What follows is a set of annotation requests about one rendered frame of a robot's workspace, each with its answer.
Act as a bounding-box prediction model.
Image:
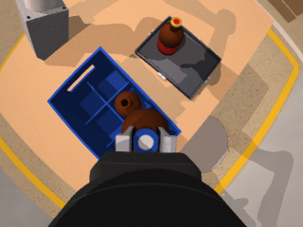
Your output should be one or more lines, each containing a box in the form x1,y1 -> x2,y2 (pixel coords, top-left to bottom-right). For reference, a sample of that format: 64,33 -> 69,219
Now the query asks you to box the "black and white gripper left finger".
116,127 -> 135,152

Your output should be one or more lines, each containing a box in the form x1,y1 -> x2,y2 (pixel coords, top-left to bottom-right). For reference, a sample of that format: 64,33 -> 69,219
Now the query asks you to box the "blue plastic crate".
47,46 -> 182,160

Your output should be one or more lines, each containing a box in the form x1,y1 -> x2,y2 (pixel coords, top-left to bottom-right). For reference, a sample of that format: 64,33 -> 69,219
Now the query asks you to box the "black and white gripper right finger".
156,127 -> 177,152

